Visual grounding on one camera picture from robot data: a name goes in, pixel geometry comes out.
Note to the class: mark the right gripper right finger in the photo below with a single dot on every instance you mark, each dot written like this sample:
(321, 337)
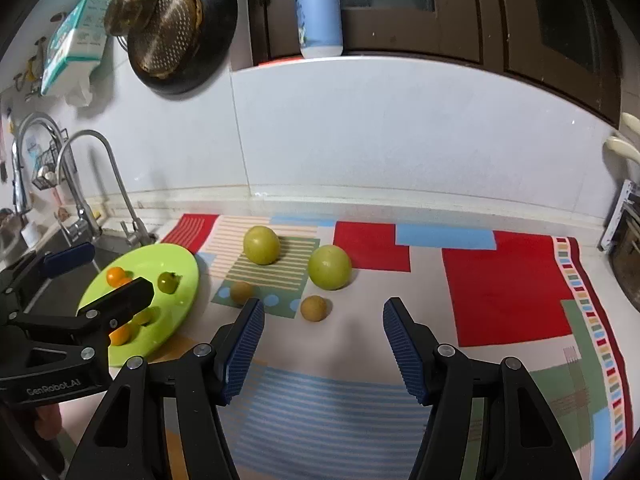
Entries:
(521, 438)

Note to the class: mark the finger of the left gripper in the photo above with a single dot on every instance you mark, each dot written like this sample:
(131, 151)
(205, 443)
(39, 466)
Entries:
(98, 319)
(23, 279)

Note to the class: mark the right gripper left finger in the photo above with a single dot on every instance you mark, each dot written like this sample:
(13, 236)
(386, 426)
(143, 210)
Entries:
(126, 438)

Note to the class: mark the small orange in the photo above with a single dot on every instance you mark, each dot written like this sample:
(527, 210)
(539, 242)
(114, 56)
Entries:
(116, 276)
(121, 336)

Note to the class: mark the small green tomato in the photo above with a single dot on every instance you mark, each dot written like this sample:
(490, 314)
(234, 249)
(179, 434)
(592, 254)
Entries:
(143, 317)

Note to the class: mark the small green fruit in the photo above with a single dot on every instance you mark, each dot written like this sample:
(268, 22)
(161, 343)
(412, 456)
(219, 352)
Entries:
(168, 282)

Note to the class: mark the brown kiwi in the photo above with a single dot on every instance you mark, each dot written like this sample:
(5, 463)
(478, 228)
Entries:
(240, 292)
(314, 309)

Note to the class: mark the green guava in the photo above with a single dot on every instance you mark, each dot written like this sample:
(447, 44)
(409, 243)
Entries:
(261, 245)
(329, 267)

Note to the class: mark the large chrome kitchen faucet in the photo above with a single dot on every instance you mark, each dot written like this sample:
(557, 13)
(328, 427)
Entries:
(86, 223)

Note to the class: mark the left hand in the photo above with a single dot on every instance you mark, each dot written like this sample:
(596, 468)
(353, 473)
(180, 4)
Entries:
(49, 421)

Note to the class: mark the stainless steel sink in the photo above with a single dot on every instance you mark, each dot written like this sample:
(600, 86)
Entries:
(61, 296)

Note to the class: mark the lime green plate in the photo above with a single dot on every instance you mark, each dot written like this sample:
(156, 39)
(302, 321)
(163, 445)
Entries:
(167, 311)

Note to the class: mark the slim chrome gooseneck faucet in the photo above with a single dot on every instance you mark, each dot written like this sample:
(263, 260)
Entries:
(139, 234)

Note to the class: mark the colourful patterned cloth mat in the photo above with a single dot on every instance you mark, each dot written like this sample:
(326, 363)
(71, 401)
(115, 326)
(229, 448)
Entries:
(282, 348)

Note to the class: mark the steel pot on rack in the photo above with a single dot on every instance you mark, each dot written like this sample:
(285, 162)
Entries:
(626, 269)

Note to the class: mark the teal white tissue box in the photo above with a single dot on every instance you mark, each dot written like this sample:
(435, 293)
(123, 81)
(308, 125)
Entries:
(74, 51)

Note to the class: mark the metal dish rack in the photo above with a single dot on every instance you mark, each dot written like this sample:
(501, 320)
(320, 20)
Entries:
(628, 197)

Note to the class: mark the perforated metal strainer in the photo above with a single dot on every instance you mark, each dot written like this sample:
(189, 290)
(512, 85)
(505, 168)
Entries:
(159, 49)

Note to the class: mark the small brass pot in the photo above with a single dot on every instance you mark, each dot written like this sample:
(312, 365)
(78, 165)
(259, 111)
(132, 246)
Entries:
(125, 16)

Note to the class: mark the black frying pan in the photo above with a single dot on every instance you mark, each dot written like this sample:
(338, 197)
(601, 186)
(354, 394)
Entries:
(213, 40)

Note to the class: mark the blue white pump bottle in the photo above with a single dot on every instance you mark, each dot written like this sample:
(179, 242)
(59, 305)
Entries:
(319, 28)

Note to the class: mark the black wire sink basket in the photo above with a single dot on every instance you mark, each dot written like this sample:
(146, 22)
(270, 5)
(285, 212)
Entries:
(44, 175)

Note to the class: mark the wall hook rail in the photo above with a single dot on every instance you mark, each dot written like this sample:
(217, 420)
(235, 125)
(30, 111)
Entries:
(29, 80)

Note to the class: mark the white handled knife lower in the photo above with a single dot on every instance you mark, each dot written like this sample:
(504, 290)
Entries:
(623, 148)

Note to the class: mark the white handled knife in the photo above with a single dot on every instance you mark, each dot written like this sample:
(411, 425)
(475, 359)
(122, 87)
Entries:
(623, 148)
(631, 122)

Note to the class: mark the white handled knife upper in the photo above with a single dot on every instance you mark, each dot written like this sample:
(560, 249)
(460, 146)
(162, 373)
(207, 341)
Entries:
(631, 122)

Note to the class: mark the dark wooden window frame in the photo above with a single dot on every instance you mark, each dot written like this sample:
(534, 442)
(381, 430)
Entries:
(569, 47)

